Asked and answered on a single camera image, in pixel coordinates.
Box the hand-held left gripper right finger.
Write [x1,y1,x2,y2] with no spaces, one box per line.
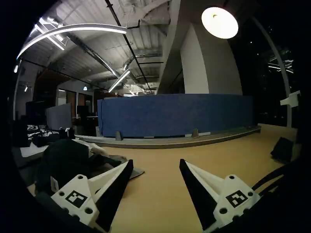
[179,158,262,231]

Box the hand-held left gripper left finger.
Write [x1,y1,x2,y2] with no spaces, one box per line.
[50,159,135,231]

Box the heap of black towels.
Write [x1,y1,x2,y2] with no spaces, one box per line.
[34,139,145,196]

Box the stack of black towels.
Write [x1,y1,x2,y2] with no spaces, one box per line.
[270,136,297,163]

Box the grey partition screen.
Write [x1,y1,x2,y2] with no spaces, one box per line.
[45,103,72,130]

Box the black monitor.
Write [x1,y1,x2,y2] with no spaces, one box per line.
[25,100,47,125]

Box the blue desk screen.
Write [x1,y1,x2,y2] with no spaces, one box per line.
[97,93,262,149]

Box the white clamp stand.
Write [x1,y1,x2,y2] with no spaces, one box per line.
[280,90,302,129]

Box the black cable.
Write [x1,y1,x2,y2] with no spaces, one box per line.
[251,163,295,196]

